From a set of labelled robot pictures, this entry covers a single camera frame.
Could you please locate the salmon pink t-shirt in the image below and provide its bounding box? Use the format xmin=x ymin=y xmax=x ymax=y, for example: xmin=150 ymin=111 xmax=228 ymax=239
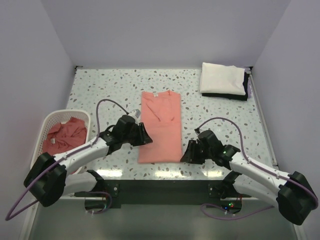
xmin=138 ymin=90 xmax=183 ymax=164

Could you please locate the folded black t-shirt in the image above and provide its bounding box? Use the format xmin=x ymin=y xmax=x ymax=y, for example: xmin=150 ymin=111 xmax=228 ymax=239
xmin=201 ymin=72 xmax=251 ymax=102

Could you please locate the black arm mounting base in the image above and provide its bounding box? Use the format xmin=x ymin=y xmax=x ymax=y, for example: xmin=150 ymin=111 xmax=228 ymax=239
xmin=75 ymin=180 xmax=241 ymax=209

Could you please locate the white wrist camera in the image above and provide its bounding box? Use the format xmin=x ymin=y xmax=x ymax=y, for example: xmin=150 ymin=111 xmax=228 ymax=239
xmin=128 ymin=109 xmax=141 ymax=124
xmin=194 ymin=128 xmax=201 ymax=134

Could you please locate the folded white t-shirt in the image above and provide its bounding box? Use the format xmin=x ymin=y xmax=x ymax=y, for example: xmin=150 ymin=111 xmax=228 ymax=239
xmin=199 ymin=62 xmax=246 ymax=96

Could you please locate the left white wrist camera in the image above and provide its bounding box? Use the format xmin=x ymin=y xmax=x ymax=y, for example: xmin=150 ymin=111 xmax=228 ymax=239
xmin=128 ymin=109 xmax=141 ymax=124

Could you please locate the white plastic laundry basket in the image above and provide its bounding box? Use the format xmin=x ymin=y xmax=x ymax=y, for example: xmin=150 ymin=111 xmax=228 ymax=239
xmin=30 ymin=109 xmax=91 ymax=169

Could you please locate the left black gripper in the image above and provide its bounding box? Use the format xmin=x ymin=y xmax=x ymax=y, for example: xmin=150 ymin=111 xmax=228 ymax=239
xmin=122 ymin=122 xmax=153 ymax=147

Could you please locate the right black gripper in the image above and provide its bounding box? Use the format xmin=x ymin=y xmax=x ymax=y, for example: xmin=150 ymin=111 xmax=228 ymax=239
xmin=180 ymin=139 xmax=213 ymax=165

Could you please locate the dark pink crumpled t-shirt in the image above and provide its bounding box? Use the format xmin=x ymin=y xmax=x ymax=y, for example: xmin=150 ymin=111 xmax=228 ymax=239
xmin=42 ymin=117 xmax=87 ymax=155

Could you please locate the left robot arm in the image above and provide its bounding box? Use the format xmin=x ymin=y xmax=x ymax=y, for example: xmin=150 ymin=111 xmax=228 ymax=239
xmin=23 ymin=115 xmax=153 ymax=207

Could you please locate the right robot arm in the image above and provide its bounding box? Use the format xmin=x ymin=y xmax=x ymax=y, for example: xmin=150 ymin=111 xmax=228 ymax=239
xmin=181 ymin=130 xmax=319 ymax=225

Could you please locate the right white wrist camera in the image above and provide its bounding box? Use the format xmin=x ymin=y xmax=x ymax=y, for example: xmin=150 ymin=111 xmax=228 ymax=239
xmin=194 ymin=128 xmax=201 ymax=134

